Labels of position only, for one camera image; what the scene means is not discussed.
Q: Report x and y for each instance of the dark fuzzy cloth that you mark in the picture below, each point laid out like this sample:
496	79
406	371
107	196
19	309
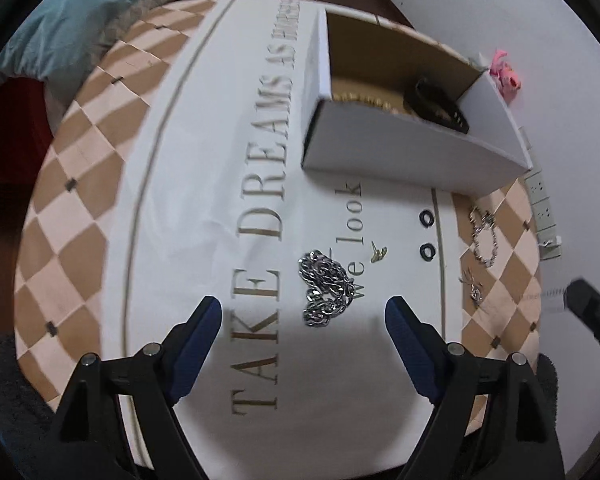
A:
15	400

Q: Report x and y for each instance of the white power strip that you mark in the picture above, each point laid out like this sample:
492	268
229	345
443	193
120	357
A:
542	205

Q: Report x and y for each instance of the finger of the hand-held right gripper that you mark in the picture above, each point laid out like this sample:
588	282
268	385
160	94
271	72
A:
592	310

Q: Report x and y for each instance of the white cardboard box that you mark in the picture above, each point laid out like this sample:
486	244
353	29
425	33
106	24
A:
405	150

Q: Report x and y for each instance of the checked printed tablecloth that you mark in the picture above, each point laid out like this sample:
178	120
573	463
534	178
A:
195	170

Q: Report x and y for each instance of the blue pillow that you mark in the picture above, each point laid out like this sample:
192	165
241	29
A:
75	10

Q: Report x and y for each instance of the small silver pendant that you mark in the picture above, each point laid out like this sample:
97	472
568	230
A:
474	287

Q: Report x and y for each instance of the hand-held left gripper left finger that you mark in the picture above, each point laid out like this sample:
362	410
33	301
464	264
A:
200	347

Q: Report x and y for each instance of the pink toy figure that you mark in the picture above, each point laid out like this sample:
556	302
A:
505	75

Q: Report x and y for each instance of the red cloth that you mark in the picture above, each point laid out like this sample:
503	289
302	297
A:
15	150

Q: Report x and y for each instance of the small gold earring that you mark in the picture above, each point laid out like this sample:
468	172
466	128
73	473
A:
378	252

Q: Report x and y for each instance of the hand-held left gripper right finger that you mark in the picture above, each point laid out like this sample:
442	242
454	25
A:
410	347

